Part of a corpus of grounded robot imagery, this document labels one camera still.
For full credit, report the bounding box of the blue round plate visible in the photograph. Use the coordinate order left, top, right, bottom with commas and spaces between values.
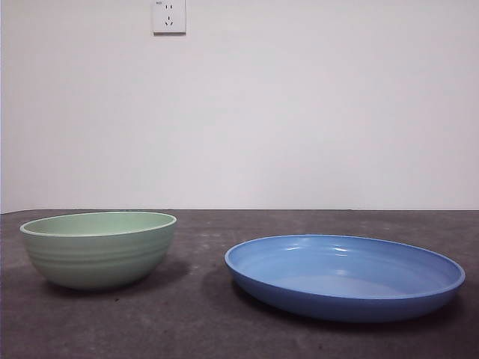
224, 234, 466, 324

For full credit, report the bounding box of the white wall socket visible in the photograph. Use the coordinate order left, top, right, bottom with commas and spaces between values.
152, 0, 187, 37

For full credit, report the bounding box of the green ribbed bowl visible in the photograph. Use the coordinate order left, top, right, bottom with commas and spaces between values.
19, 211, 178, 292

